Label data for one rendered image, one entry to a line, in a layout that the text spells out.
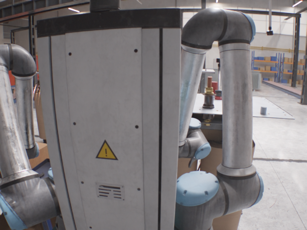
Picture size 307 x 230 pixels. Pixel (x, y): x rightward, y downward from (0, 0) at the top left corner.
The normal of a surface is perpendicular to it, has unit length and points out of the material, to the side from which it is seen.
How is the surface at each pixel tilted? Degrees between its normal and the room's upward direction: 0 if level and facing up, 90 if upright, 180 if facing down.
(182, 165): 90
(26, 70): 111
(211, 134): 90
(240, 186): 82
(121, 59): 90
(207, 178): 5
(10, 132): 58
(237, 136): 82
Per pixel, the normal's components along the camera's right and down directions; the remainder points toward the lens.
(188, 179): -0.08, -0.96
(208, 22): -0.11, 0.10
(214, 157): -0.55, 0.21
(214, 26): 0.12, 0.41
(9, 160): 0.38, -0.31
